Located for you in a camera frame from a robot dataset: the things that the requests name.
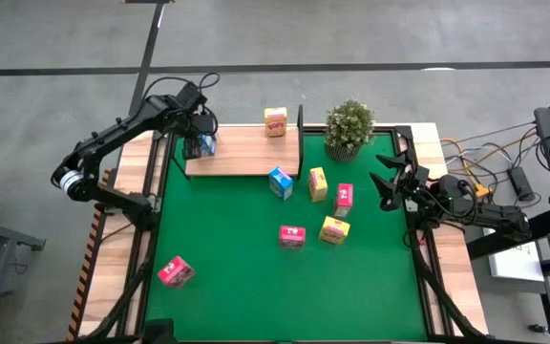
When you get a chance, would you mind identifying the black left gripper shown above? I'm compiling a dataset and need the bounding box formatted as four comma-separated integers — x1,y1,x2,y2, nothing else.
177,81,219,161

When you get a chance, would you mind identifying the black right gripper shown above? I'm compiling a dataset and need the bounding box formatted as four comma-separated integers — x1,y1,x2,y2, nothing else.
369,152,433,212

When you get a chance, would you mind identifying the blue Rice Krispies cereal box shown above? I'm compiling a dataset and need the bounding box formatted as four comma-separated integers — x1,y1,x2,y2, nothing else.
199,133,219,158
267,165,295,201

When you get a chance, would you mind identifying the red Froot Loops cereal box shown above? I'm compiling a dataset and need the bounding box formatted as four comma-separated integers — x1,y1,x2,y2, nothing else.
157,255,197,290
278,225,307,249
333,183,355,219

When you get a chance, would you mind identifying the yellow Corn Pops cereal box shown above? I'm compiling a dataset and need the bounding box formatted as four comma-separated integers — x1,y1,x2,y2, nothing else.
263,106,289,140
317,215,352,247
307,166,329,203

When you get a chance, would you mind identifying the artificial plant in striped pot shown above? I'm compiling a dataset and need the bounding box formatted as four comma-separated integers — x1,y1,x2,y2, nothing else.
325,98,376,163

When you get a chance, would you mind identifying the black power adapter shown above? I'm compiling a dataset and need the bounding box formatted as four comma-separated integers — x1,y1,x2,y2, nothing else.
507,165,537,203

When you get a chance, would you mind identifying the white board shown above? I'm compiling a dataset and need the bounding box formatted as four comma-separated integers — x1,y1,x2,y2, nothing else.
483,227,546,283

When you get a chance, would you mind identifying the yellow black hazard tape strip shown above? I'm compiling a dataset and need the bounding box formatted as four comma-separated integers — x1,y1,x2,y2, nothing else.
67,166,114,341

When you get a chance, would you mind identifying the black diagonal beam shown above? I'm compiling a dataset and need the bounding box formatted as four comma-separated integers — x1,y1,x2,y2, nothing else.
465,209,550,262

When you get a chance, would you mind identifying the green table mat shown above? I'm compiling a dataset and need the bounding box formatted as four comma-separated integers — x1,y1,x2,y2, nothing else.
140,133,429,342

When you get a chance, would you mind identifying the person's head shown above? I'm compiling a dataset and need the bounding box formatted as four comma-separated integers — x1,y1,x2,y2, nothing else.
143,317,180,344

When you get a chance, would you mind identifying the black metal table frame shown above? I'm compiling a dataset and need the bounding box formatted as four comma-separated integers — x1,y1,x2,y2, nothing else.
77,124,491,344

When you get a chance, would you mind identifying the orange cable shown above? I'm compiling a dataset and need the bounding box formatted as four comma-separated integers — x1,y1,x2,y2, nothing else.
440,133,539,190

